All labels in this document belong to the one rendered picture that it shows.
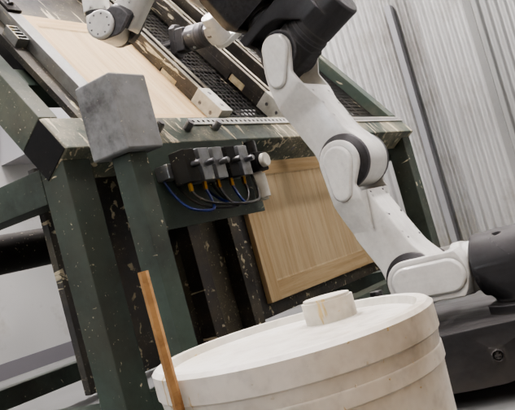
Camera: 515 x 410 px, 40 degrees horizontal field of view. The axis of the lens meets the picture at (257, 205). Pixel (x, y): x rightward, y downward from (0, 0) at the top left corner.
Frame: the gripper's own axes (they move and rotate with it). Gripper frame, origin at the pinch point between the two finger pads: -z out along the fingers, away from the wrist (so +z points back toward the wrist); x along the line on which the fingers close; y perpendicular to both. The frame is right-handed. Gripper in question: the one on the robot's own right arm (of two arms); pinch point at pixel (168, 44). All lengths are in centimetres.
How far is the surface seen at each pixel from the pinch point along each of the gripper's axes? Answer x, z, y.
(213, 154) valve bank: -44, 49, 45
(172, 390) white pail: -70, 126, 157
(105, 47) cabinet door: -2.8, -2.6, 29.4
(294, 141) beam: -41, 36, -21
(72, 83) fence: -19, 15, 62
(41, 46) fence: -7, 4, 62
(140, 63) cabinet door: -8.9, 3.3, 19.9
